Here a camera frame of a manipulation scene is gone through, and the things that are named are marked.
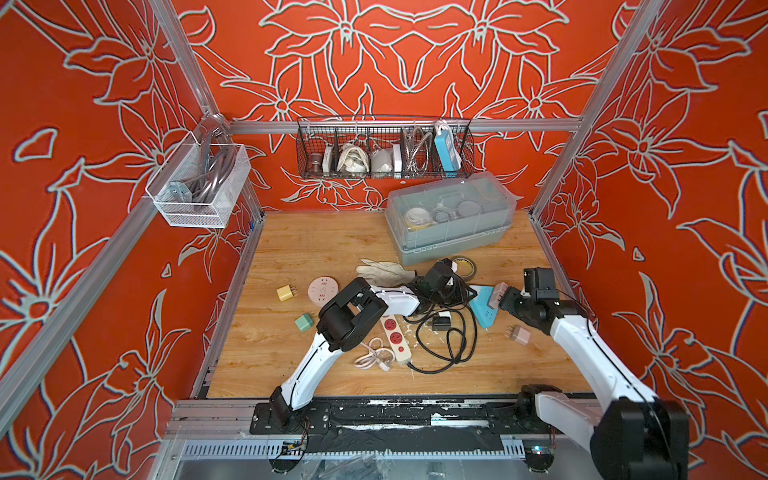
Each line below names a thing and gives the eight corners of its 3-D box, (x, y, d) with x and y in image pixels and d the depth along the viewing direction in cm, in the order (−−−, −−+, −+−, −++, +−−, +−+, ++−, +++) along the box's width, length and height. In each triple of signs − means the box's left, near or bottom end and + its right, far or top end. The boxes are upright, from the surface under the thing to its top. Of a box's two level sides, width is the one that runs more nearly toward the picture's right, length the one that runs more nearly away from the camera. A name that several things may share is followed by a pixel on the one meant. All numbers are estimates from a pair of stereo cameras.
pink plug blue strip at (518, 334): (504, 335, 89) (507, 331, 86) (507, 326, 90) (510, 322, 88) (524, 345, 86) (528, 342, 84) (527, 336, 88) (531, 332, 86)
